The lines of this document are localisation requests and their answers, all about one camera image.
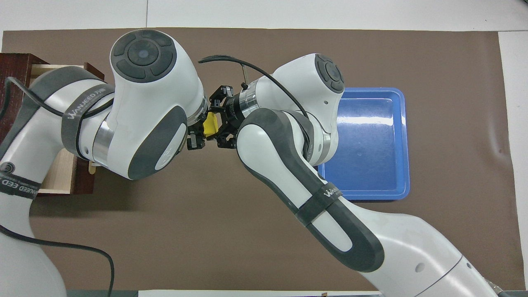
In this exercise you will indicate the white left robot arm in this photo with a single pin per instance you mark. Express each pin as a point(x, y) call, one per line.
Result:
point(144, 103)

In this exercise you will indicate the yellow cube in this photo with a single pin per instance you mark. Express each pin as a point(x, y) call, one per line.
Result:
point(211, 126)

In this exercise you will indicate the blue plastic tray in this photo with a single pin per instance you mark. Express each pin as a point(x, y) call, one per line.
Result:
point(371, 144)

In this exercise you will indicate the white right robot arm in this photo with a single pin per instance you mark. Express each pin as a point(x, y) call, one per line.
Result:
point(288, 165)

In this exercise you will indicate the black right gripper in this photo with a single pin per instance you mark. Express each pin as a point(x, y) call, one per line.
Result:
point(235, 113)

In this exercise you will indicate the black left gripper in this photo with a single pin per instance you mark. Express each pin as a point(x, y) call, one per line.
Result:
point(199, 126)

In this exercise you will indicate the brown table mat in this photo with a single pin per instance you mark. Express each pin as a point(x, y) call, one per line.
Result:
point(185, 206)

